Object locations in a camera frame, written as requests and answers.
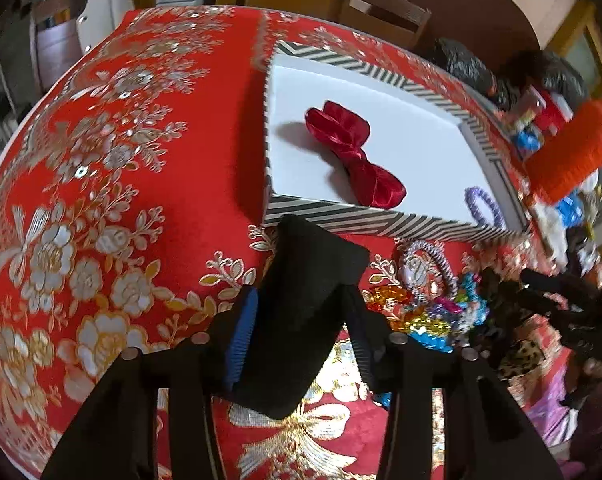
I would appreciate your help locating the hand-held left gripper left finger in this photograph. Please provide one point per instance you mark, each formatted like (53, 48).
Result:
(241, 335)

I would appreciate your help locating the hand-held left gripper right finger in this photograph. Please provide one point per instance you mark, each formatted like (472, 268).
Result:
(366, 355)

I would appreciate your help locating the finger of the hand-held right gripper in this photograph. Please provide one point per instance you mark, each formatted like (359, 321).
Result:
(561, 282)
(586, 332)

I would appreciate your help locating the black fabric case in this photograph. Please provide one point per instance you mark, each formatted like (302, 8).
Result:
(301, 310)

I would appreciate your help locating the leopard print scrunchie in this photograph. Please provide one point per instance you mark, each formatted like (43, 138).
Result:
(523, 355)

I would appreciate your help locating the striped white gift box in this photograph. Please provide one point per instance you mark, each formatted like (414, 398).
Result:
(381, 120)

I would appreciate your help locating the blue snack packet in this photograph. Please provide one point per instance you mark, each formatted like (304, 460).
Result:
(528, 137)
(571, 207)

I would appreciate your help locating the purple cloth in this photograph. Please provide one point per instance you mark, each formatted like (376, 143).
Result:
(551, 405)

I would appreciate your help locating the orange ribbed paper lantern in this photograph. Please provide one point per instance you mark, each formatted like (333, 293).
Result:
(571, 155)

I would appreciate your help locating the red floral embroidered tablecloth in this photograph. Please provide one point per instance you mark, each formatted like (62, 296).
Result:
(181, 185)

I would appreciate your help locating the clear jar with white lid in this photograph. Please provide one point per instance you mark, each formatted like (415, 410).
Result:
(551, 110)

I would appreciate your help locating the black plastic bag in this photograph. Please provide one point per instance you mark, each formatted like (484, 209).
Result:
(463, 65)
(556, 77)

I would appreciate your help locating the red satin bow hair clip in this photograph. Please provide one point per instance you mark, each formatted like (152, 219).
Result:
(341, 130)

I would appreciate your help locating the round brown table top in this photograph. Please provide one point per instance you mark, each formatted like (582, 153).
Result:
(481, 15)

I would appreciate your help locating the slatted wooden chair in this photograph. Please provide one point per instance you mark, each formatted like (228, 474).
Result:
(381, 10)

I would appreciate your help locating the dark wooden chair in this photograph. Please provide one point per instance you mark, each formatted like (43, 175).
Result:
(58, 50)

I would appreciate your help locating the white garment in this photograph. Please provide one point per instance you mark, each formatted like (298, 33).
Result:
(106, 5)

